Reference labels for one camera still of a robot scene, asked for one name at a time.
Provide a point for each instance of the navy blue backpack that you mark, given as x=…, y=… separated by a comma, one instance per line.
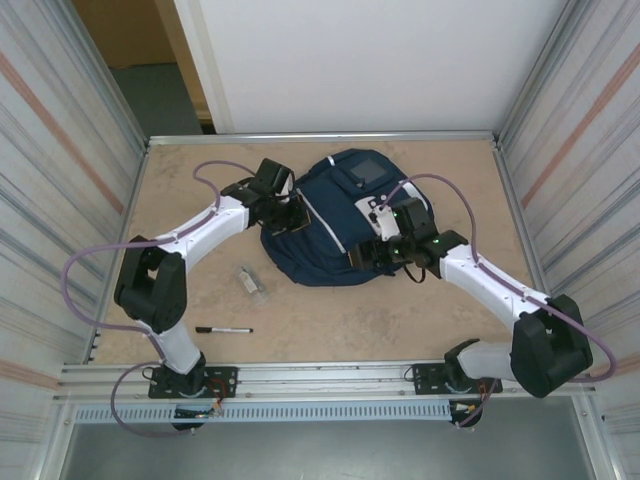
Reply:
x=330, y=220

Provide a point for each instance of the clear plastic case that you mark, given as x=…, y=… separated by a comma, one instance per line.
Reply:
x=252, y=286

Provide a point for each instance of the black marker pen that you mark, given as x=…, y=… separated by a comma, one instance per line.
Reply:
x=225, y=330

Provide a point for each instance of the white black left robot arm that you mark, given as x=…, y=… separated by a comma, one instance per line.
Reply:
x=210, y=225

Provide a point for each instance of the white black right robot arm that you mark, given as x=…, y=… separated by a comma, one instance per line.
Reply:
x=475, y=275

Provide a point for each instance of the small green circuit board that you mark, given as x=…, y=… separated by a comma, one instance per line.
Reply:
x=197, y=413

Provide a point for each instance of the aluminium table frame rail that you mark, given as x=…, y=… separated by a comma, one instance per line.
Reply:
x=210, y=138
x=132, y=200
x=516, y=200

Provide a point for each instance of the aluminium mounting rail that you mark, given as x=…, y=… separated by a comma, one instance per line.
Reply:
x=325, y=380

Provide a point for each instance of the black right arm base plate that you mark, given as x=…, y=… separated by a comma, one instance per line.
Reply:
x=425, y=380

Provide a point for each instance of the white door frame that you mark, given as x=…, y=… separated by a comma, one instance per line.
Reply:
x=202, y=60

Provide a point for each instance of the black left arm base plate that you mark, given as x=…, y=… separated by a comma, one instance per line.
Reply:
x=225, y=380

